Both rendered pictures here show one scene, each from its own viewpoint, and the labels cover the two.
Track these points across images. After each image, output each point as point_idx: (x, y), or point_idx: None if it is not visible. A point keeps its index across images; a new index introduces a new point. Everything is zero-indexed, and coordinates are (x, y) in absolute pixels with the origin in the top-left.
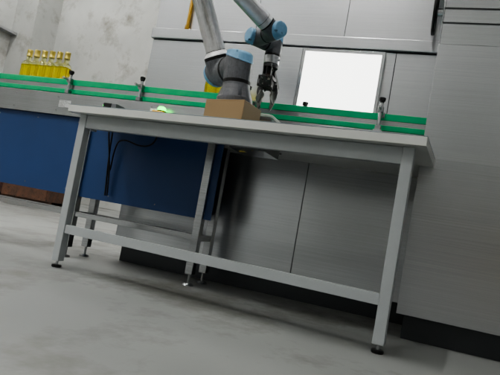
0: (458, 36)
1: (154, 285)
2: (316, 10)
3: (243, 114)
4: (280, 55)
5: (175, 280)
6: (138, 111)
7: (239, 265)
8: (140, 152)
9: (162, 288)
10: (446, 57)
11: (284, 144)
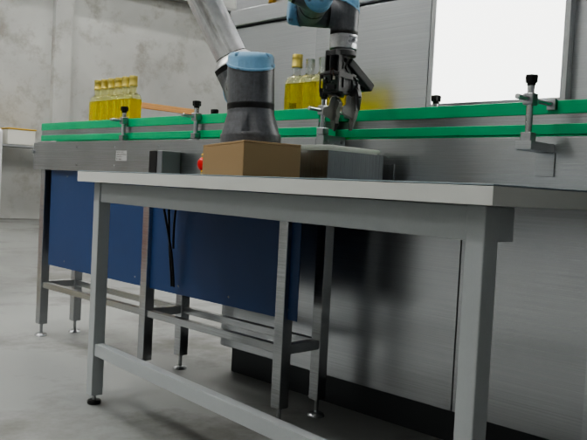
0: None
1: (210, 432)
2: None
3: (247, 164)
4: (354, 30)
5: (273, 412)
6: (135, 174)
7: (264, 423)
8: (205, 216)
9: (216, 438)
10: None
11: (301, 212)
